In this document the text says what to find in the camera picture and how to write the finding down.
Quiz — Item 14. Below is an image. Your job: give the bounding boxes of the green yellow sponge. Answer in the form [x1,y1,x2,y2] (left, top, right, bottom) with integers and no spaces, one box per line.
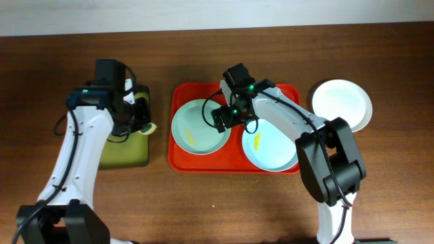
[139,122,157,136]

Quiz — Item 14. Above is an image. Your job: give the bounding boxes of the light blue plate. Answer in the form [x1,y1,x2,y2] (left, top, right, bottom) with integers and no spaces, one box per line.
[241,119,298,172]

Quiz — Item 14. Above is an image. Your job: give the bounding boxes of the mint green plate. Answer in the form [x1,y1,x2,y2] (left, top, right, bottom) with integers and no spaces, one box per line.
[171,99,231,155]

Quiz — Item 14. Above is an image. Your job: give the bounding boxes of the white plate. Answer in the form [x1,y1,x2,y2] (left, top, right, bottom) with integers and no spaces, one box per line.
[311,79,373,132]

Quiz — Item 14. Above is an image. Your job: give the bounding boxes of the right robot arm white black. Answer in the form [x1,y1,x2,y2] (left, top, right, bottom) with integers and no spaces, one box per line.
[212,79,366,243]

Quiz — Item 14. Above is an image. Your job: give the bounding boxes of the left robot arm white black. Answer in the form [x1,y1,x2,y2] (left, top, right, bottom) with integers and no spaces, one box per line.
[12,85,151,243]

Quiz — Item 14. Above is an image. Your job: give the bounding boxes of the black tray with soapy water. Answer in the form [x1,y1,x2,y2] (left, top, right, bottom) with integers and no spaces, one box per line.
[99,85,151,169]

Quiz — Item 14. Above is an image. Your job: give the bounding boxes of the red plastic tray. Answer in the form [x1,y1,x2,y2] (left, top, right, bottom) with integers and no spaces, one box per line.
[167,82,302,175]

